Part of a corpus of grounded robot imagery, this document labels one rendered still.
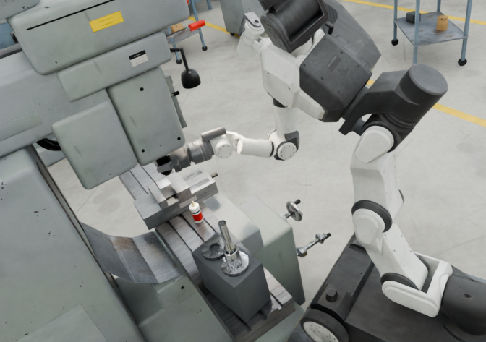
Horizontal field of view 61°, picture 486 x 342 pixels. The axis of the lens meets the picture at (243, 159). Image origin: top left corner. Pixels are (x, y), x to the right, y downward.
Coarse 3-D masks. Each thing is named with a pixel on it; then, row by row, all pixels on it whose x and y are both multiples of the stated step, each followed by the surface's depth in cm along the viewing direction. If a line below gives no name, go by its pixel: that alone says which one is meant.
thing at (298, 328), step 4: (344, 248) 211; (336, 260) 206; (332, 268) 203; (472, 276) 184; (324, 280) 198; (480, 280) 182; (484, 280) 182; (312, 300) 191; (308, 308) 188; (304, 312) 187; (296, 328) 181; (300, 328) 181; (292, 332) 180; (296, 332) 180; (300, 332) 180; (292, 336) 179; (296, 336) 178; (300, 336) 178; (304, 336) 178; (288, 340) 178; (292, 340) 178; (296, 340) 177; (300, 340) 177; (304, 340) 176; (308, 340) 176
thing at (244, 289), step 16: (208, 240) 137; (192, 256) 136; (208, 256) 131; (208, 272) 132; (224, 272) 125; (240, 272) 124; (256, 272) 126; (208, 288) 144; (224, 288) 129; (240, 288) 124; (256, 288) 129; (240, 304) 126; (256, 304) 132
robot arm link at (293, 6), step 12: (264, 0) 102; (276, 0) 101; (288, 0) 105; (300, 0) 105; (312, 0) 105; (276, 12) 105; (288, 12) 105; (300, 12) 105; (312, 12) 107; (288, 24) 105; (300, 24) 107
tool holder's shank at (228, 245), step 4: (220, 224) 117; (224, 224) 116; (220, 228) 117; (224, 228) 117; (224, 232) 118; (228, 232) 119; (224, 236) 119; (228, 236) 119; (224, 240) 120; (228, 240) 120; (224, 244) 121; (228, 244) 121; (232, 244) 122; (224, 248) 123; (228, 248) 121; (232, 248) 122
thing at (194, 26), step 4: (200, 20) 129; (204, 20) 130; (192, 24) 128; (196, 24) 128; (200, 24) 129; (204, 24) 129; (184, 28) 127; (188, 28) 128; (192, 28) 128; (196, 28) 129; (176, 32) 126; (180, 32) 127; (184, 32) 128; (168, 36) 125; (172, 36) 126
